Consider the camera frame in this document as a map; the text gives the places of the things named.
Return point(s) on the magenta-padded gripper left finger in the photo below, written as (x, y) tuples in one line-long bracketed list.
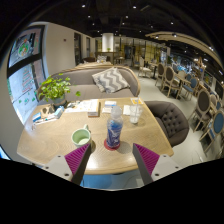
[(75, 161)]

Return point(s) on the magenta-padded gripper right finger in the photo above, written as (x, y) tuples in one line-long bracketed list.
[(150, 161)]

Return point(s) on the clear blue-labelled drink bottle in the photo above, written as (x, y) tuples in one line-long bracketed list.
[(114, 131)]

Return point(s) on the pale green ceramic mug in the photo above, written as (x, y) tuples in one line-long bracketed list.
[(80, 137)]

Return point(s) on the flat round red coaster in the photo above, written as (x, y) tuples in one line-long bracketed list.
[(106, 146)]

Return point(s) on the dark grey tufted armchair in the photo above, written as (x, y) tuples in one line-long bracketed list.
[(170, 121)]

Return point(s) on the clear plastic cup with straw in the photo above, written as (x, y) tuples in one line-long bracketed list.
[(135, 115)]

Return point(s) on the blue and white card box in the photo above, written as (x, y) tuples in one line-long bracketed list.
[(59, 112)]

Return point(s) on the white rectangular box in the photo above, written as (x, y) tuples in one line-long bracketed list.
[(94, 108)]

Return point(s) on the grey curved sofa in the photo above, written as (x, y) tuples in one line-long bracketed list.
[(81, 88)]

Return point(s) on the green potted plant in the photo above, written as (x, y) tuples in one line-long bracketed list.
[(55, 88)]

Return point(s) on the group of dining chairs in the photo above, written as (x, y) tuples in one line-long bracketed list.
[(203, 103)]

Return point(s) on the group of ceiling spotlights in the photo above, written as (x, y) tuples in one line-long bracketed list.
[(134, 6)]

